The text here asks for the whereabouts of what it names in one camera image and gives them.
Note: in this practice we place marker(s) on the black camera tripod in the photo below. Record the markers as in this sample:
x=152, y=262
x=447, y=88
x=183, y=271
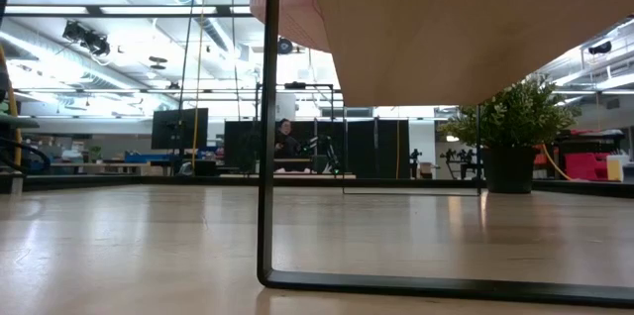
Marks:
x=415, y=161
x=453, y=159

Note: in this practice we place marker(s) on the person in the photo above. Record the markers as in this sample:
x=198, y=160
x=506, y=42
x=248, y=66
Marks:
x=286, y=144

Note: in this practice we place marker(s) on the round black ceiling speaker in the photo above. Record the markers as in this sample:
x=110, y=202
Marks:
x=285, y=45

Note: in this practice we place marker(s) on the yellow white container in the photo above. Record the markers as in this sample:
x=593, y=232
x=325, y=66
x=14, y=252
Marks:
x=615, y=169

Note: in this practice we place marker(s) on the black ceiling camera cluster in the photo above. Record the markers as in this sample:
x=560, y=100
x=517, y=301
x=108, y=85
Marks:
x=86, y=37

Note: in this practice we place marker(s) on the red black cart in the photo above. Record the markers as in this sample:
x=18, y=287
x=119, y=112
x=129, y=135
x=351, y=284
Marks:
x=584, y=166

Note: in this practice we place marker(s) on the green potted plant black pot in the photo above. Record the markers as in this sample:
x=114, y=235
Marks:
x=515, y=117

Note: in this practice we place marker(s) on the black background monitor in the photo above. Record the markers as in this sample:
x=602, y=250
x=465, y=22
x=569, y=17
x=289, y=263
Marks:
x=178, y=129

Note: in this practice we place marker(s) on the black aluminium table frame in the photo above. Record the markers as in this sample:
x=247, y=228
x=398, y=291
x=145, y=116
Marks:
x=89, y=182

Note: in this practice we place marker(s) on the pink foam slide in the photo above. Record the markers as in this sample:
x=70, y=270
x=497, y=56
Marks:
x=302, y=23

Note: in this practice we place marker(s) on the black frame wooden shelf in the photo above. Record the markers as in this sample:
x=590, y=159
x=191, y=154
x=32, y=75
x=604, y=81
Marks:
x=446, y=32

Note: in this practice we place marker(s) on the black ceiling fixture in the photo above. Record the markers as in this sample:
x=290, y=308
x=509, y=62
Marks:
x=600, y=48

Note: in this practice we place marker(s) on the black room divider panels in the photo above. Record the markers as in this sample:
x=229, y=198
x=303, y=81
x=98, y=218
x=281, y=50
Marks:
x=376, y=151

